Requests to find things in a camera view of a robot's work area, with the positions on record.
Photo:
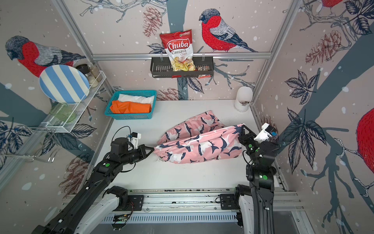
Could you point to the orange cloth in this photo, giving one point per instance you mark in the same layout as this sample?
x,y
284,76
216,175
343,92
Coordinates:
x,y
128,107

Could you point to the dark lid spice jar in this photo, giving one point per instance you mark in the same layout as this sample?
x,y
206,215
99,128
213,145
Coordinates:
x,y
84,69

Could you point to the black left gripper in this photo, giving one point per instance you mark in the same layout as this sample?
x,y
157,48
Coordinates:
x,y
143,151

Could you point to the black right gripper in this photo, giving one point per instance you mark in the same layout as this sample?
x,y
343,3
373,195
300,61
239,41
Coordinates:
x,y
244,138

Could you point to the blue white striped plate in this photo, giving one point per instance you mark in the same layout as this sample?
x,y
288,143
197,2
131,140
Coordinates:
x,y
64,84

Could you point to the teal plastic basket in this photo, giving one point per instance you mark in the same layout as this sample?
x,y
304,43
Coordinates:
x,y
144,93

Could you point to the white shorts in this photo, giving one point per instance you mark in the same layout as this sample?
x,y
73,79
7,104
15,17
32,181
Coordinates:
x,y
136,99

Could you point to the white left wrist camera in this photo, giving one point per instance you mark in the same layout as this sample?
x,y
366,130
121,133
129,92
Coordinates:
x,y
134,139

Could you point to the white mannequin head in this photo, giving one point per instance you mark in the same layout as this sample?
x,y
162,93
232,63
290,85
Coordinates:
x,y
243,99

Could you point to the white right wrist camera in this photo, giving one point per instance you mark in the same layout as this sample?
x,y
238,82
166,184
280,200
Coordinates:
x,y
267,132

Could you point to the clear acrylic wall shelf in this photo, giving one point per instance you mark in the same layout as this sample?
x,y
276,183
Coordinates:
x,y
74,111

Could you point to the beige spice jar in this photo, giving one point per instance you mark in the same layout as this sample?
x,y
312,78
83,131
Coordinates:
x,y
94,76

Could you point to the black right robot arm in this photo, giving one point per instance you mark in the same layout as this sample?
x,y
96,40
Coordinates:
x,y
256,200

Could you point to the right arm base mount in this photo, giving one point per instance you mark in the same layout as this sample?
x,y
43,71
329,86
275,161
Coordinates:
x,y
229,201

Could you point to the pink patterned cloth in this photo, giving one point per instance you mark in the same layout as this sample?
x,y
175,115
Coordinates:
x,y
199,139

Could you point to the metal wire rack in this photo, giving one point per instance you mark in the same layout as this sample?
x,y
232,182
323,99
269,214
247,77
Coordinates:
x,y
30,144

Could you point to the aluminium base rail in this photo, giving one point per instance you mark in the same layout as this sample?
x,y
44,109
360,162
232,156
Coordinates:
x,y
173,201

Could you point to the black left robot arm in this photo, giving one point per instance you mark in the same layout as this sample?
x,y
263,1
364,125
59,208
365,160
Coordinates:
x,y
67,221

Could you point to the red Chuba chips bag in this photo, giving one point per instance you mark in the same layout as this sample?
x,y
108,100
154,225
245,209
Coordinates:
x,y
179,48

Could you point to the green glass cup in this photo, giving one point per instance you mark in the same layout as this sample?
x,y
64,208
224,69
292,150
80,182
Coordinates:
x,y
63,112

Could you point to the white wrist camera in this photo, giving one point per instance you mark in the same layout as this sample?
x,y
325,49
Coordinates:
x,y
134,139
267,132

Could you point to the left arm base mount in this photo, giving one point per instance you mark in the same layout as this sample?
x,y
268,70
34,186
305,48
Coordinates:
x,y
125,201

